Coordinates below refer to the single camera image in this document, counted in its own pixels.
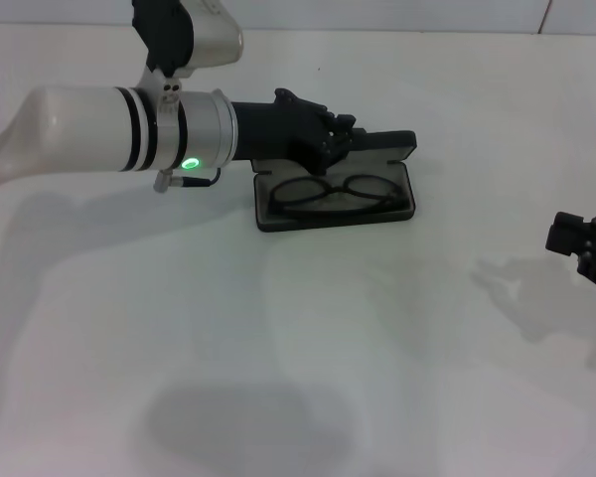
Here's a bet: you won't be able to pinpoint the black glasses case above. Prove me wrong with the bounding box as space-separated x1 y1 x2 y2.
250 129 418 234

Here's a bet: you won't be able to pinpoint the black glasses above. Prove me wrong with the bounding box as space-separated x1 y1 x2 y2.
269 174 406 218

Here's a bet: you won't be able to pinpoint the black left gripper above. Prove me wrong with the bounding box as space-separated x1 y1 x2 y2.
231 88 367 175

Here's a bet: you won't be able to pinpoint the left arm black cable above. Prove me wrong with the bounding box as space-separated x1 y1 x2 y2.
152 167 223 194

